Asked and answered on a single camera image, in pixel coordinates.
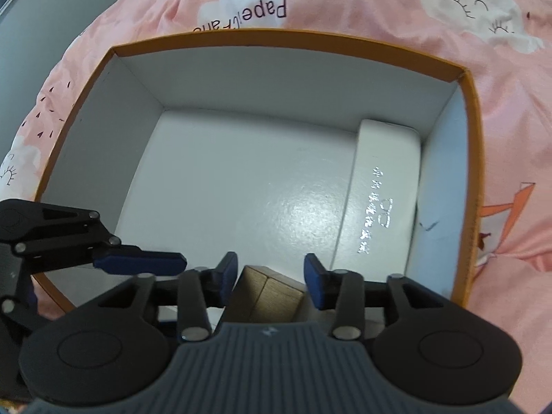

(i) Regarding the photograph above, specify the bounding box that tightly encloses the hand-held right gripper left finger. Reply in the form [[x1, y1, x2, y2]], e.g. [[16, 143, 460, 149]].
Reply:
[[95, 251, 239, 343]]

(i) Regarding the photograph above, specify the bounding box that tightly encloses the wooden block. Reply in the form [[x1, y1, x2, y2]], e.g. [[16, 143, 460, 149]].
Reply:
[[225, 265, 309, 325]]

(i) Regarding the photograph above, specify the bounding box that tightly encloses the orange cardboard box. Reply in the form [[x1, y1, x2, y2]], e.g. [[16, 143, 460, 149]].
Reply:
[[32, 28, 484, 326]]

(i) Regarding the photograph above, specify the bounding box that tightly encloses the white glasses case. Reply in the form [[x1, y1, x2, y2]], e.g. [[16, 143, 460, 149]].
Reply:
[[330, 118, 423, 279]]

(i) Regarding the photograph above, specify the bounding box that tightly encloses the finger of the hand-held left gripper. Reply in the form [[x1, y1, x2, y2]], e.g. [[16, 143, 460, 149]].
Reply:
[[15, 201, 187, 277]]

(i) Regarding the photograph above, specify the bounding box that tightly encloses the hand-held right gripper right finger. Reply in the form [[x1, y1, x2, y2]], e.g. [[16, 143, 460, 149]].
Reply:
[[304, 253, 454, 341]]

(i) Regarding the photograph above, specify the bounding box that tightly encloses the pink printed blanket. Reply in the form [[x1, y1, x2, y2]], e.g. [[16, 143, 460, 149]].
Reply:
[[0, 0, 552, 382]]

